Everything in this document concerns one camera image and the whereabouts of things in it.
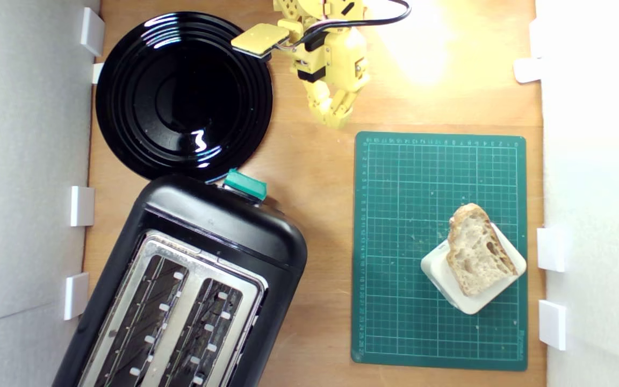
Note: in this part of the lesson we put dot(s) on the brown bread slice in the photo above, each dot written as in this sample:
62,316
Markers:
476,252

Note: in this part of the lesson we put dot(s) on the green toaster lever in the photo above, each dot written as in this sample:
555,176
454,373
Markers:
245,184

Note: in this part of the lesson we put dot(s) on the black two-slot toaster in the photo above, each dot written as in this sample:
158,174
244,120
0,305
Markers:
223,220

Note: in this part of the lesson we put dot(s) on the green cutting mat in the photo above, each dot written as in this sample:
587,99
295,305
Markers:
395,215

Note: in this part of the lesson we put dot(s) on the black plate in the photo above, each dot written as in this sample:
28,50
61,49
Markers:
180,97

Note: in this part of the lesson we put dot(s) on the white block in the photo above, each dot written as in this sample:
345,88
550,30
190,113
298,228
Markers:
434,269

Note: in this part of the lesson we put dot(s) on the yellow wrist camera mount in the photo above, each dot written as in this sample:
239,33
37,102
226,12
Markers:
260,39

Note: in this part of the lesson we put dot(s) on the white wall clip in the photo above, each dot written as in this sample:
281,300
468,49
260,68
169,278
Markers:
527,70
92,31
536,37
552,324
82,206
551,249
97,72
76,295

